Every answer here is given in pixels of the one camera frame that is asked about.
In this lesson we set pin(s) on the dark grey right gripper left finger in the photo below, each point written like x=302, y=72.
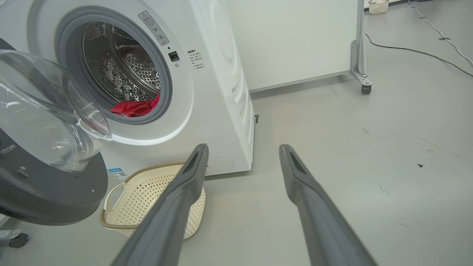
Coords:
x=166, y=214

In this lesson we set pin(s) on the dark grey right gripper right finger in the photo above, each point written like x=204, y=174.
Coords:
x=321, y=218

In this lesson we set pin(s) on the red white garment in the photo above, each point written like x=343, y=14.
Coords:
x=135, y=108

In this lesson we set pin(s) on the black round glass washer door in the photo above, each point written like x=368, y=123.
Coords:
x=44, y=177

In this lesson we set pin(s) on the cream perforated laundry basket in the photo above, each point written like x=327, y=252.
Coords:
x=140, y=199

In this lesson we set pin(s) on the white front-load washing machine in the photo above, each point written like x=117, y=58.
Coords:
x=207, y=96

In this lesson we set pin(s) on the black door latch socket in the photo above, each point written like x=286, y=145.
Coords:
x=173, y=56

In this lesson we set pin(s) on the small cream background basket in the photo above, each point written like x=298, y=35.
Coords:
x=378, y=6

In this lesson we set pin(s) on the blue energy label sticker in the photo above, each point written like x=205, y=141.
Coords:
x=118, y=173

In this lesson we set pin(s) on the grey stand with caster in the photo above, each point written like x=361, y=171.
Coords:
x=16, y=240

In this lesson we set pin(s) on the grey warning label sticker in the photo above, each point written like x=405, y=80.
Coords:
x=153, y=27

